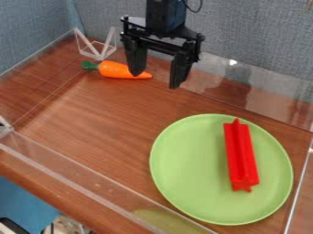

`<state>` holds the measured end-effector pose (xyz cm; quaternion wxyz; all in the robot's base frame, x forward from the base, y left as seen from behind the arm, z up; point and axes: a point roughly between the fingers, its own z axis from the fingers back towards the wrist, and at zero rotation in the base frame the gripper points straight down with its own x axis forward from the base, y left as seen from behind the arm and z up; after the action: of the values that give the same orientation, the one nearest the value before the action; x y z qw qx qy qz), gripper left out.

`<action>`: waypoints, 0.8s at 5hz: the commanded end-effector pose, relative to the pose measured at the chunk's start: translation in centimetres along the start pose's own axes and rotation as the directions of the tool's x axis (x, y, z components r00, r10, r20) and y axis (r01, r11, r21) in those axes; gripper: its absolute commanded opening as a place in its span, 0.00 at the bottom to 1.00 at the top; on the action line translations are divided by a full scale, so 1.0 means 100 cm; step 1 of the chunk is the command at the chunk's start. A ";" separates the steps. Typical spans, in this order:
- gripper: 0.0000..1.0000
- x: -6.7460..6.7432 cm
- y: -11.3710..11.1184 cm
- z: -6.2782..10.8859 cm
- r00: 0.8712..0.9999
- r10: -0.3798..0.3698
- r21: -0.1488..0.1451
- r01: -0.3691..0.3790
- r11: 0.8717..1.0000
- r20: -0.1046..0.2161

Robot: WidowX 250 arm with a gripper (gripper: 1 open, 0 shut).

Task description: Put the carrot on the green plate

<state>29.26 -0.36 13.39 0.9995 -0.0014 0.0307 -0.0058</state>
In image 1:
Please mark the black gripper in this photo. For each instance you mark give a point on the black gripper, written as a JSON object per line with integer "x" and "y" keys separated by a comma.
{"x": 162, "y": 32}

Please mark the orange toy carrot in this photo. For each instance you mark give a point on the orange toy carrot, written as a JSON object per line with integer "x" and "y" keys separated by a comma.
{"x": 114, "y": 70}

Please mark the green round plate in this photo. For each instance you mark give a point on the green round plate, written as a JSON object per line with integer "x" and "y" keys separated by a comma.
{"x": 189, "y": 171}

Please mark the red plastic block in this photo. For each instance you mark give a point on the red plastic block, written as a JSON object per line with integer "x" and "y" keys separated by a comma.
{"x": 240, "y": 154}

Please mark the clear acrylic corner bracket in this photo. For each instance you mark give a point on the clear acrylic corner bracket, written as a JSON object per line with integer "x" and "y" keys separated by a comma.
{"x": 94, "y": 49}

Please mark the clear acrylic back wall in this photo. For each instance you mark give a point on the clear acrylic back wall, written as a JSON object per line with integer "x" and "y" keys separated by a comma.
{"x": 259, "y": 90}

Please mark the clear acrylic wall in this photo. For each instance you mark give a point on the clear acrylic wall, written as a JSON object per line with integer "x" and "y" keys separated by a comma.
{"x": 37, "y": 77}
{"x": 92, "y": 192}
{"x": 259, "y": 90}

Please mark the clear acrylic left wall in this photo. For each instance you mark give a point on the clear acrylic left wall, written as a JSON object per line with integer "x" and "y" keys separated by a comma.
{"x": 37, "y": 77}

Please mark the clear acrylic front wall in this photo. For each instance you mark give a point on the clear acrylic front wall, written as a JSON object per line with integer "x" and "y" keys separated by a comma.
{"x": 92, "y": 192}

